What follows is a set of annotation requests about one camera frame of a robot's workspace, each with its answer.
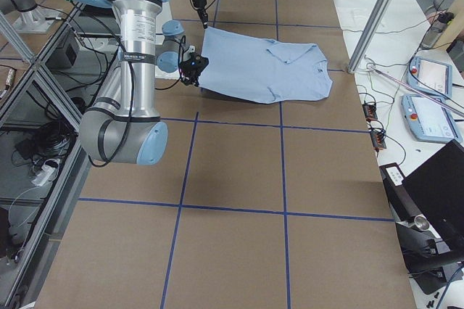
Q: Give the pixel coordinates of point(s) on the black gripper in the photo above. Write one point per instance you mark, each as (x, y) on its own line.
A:
(198, 2)
(190, 76)

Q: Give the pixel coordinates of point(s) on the light blue t-shirt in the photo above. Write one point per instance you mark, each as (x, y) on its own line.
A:
(263, 70)

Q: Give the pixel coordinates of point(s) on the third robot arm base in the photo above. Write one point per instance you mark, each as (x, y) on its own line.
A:
(33, 18)

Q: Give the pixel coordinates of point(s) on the white power strip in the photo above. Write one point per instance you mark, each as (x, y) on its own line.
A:
(46, 174)

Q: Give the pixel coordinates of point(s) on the long metal grabber stick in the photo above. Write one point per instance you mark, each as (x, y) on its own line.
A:
(432, 97)

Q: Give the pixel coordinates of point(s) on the orange black usb hub upper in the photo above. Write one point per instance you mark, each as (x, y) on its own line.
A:
(370, 111)

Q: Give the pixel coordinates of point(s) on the orange black usb hub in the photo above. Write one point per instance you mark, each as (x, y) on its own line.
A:
(378, 139)
(370, 111)

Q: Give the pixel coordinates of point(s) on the orange black usb hub lower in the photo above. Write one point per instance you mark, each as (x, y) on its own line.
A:
(378, 139)

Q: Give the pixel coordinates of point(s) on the upper teach pendant tablet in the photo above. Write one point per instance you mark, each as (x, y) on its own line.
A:
(430, 76)

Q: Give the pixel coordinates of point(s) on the teach pendant tablet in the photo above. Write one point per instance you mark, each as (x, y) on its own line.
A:
(428, 121)
(430, 76)

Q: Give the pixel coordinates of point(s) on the lower teach pendant tablet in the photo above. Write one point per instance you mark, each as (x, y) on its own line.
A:
(428, 121)

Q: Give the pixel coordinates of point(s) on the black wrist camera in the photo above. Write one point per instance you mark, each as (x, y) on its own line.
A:
(197, 62)

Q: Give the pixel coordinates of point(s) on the aluminium frame cage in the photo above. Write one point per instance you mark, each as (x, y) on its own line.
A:
(39, 125)

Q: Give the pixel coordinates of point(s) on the aluminium frame post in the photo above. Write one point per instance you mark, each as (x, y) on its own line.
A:
(368, 33)

